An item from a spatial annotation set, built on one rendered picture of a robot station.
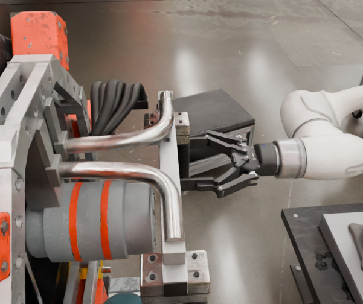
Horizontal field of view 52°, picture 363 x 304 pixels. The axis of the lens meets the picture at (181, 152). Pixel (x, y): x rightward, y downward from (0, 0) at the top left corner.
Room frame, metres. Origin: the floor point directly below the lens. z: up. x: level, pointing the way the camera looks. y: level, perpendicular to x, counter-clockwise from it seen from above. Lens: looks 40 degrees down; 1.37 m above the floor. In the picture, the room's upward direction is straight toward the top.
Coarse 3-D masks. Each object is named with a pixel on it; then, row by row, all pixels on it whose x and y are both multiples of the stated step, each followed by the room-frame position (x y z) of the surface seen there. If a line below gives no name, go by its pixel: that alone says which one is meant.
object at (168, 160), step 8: (168, 136) 0.52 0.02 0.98; (160, 144) 0.49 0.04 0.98; (168, 144) 0.49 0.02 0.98; (176, 144) 0.50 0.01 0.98; (160, 152) 0.47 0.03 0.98; (168, 152) 0.47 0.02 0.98; (176, 152) 0.47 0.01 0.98; (160, 160) 0.45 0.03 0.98; (168, 160) 0.45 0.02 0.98; (176, 160) 0.45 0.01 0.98; (160, 168) 0.43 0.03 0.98; (168, 168) 0.43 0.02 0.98; (176, 168) 0.43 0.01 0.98; (176, 176) 0.41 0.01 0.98; (176, 184) 0.40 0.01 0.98; (184, 264) 0.26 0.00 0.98; (168, 272) 0.25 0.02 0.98; (176, 272) 0.25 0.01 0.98; (184, 272) 0.25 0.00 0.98; (168, 280) 0.24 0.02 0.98; (176, 280) 0.24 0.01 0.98; (184, 280) 0.24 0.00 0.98; (168, 288) 0.23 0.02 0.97; (176, 288) 0.23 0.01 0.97; (184, 288) 0.23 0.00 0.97; (168, 296) 0.23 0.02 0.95
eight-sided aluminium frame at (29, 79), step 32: (32, 64) 0.51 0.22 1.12; (0, 96) 0.42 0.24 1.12; (32, 96) 0.42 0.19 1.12; (64, 96) 0.60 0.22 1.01; (0, 128) 0.35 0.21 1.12; (32, 128) 0.39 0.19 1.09; (64, 128) 0.66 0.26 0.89; (0, 160) 0.31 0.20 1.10; (96, 160) 0.69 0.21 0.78; (0, 192) 0.28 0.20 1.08; (0, 288) 0.21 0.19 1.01; (96, 288) 0.46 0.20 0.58
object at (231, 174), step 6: (246, 156) 0.62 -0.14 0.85; (240, 162) 0.60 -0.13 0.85; (246, 162) 0.60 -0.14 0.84; (234, 168) 0.58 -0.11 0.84; (222, 174) 0.57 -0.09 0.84; (228, 174) 0.57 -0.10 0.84; (234, 174) 0.58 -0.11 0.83; (240, 174) 0.59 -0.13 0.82; (216, 180) 0.54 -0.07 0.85; (222, 180) 0.55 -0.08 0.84; (228, 180) 0.56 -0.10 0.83
